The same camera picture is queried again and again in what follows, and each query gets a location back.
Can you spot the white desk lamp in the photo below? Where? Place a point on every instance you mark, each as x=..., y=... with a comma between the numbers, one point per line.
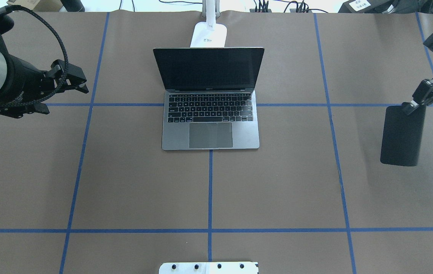
x=209, y=33

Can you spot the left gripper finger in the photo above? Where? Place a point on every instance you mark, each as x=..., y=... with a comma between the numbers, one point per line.
x=81, y=87
x=75, y=75

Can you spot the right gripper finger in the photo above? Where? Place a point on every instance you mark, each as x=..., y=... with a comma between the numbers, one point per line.
x=406, y=109
x=414, y=104

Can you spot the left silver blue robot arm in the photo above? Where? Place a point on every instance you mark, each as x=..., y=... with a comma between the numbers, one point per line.
x=23, y=86

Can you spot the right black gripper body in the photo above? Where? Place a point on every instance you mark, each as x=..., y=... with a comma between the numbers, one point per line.
x=423, y=92

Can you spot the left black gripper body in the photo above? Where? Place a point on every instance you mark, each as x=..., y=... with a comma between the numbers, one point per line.
x=19, y=83

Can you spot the black bottle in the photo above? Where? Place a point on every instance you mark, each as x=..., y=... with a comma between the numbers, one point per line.
x=73, y=5

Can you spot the grey laptop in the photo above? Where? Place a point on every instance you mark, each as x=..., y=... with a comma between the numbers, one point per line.
x=210, y=100

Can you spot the black mouse pad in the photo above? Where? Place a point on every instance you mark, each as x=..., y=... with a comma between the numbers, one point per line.
x=402, y=136

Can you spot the white central pedestal column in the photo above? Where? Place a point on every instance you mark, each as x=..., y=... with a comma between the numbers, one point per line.
x=222, y=267

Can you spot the brown paper table cover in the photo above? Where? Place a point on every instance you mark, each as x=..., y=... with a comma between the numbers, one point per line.
x=88, y=188

